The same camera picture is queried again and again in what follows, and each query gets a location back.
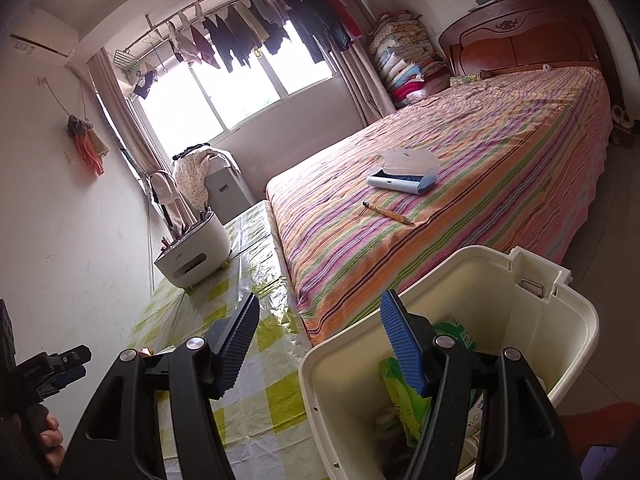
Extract row of hanging clothes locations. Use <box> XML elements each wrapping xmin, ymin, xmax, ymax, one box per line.
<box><xmin>167</xmin><ymin>0</ymin><xmax>393</xmax><ymax>73</ymax></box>

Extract white desk organizer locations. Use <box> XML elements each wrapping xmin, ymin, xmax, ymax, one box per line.
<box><xmin>154</xmin><ymin>210</ymin><xmax>232</xmax><ymax>288</ymax></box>

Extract orange hanging cloths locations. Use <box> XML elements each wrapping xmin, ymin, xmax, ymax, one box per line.
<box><xmin>66</xmin><ymin>115</ymin><xmax>110</xmax><ymax>177</ymax></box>

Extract dark garment on hanger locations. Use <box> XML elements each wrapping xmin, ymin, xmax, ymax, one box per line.
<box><xmin>132</xmin><ymin>70</ymin><xmax>158</xmax><ymax>100</ymax></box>

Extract bunch of pens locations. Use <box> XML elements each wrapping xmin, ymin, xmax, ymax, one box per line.
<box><xmin>160</xmin><ymin>200</ymin><xmax>213</xmax><ymax>253</ymax></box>

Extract dotted white cloth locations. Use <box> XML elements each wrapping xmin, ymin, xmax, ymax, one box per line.
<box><xmin>172</xmin><ymin>147</ymin><xmax>216</xmax><ymax>206</ymax></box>

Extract window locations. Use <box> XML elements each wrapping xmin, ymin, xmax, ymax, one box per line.
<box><xmin>132</xmin><ymin>35</ymin><xmax>336</xmax><ymax>161</ymax></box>

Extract floral pillow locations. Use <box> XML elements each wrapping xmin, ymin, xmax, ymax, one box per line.
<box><xmin>449</xmin><ymin>72</ymin><xmax>488</xmax><ymax>88</ymax></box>

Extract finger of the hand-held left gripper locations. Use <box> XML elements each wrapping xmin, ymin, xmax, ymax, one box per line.
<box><xmin>50</xmin><ymin>366</ymin><xmax>87</xmax><ymax>391</ymax></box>
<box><xmin>47</xmin><ymin>345</ymin><xmax>93</xmax><ymax>368</ymax></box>

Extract blue pencil case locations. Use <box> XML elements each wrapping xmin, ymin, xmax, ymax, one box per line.
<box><xmin>366</xmin><ymin>149</ymin><xmax>441</xmax><ymax>196</ymax></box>

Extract cream plastic bin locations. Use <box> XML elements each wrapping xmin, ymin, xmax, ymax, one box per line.
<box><xmin>299</xmin><ymin>245</ymin><xmax>600</xmax><ymax>480</ymax></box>

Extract green plastic bag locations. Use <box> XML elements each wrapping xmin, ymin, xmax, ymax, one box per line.
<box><xmin>378</xmin><ymin>355</ymin><xmax>426</xmax><ymax>448</ymax></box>

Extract beige curtain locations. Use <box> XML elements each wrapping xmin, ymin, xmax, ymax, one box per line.
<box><xmin>327</xmin><ymin>40</ymin><xmax>396</xmax><ymax>123</ymax></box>
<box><xmin>87</xmin><ymin>47</ymin><xmax>168</xmax><ymax>181</ymax></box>

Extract wire basket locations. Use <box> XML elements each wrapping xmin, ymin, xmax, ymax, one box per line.
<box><xmin>114</xmin><ymin>50</ymin><xmax>141</xmax><ymax>75</ymax></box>

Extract stack of folded quilts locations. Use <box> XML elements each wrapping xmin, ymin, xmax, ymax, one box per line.
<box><xmin>369</xmin><ymin>10</ymin><xmax>451</xmax><ymax>108</ymax></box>

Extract beige garment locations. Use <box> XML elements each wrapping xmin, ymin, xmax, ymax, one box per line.
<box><xmin>150</xmin><ymin>170</ymin><xmax>193</xmax><ymax>238</ymax></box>

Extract person's left hand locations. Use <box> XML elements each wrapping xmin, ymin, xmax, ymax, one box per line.
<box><xmin>36</xmin><ymin>412</ymin><xmax>66</xmax><ymax>472</ymax></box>

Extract wooden headboard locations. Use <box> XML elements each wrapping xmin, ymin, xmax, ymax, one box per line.
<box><xmin>439</xmin><ymin>0</ymin><xmax>608</xmax><ymax>78</ymax></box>

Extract bed with striped cover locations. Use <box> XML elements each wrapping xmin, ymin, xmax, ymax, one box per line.
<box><xmin>265</xmin><ymin>66</ymin><xmax>613</xmax><ymax>346</ymax></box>

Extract white air conditioner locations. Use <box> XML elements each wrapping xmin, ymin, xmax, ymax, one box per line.
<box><xmin>7</xmin><ymin>2</ymin><xmax>81</xmax><ymax>58</ymax></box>

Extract red plastic stool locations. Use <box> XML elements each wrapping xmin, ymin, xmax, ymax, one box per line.
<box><xmin>557</xmin><ymin>400</ymin><xmax>640</xmax><ymax>480</ymax></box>

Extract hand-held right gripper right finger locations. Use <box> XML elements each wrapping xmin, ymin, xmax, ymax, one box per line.
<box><xmin>380</xmin><ymin>290</ymin><xmax>583</xmax><ymax>480</ymax></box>

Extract white appliance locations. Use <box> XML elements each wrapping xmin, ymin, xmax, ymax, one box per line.
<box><xmin>205</xmin><ymin>155</ymin><xmax>253</xmax><ymax>218</ymax></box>

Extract yellow pencil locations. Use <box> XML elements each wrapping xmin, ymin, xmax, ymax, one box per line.
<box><xmin>362</xmin><ymin>201</ymin><xmax>416</xmax><ymax>226</ymax></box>

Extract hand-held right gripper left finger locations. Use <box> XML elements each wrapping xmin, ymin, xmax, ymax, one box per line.
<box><xmin>57</xmin><ymin>292</ymin><xmax>261</xmax><ymax>480</ymax></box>

